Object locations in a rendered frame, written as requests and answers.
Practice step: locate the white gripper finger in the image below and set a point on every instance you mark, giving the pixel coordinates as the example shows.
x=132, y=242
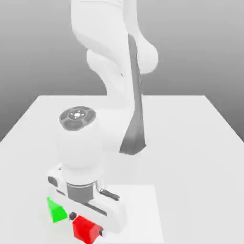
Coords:
x=72, y=216
x=101, y=232

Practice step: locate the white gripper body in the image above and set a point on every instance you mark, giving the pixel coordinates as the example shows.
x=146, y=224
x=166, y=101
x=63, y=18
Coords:
x=112, y=213

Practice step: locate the small red cube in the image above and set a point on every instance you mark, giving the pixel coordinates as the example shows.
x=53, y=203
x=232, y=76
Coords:
x=84, y=229

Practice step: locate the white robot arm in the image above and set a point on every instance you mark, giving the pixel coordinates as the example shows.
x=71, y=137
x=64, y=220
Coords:
x=114, y=80

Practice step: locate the small green cube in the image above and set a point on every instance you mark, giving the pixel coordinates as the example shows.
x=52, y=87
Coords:
x=57, y=212

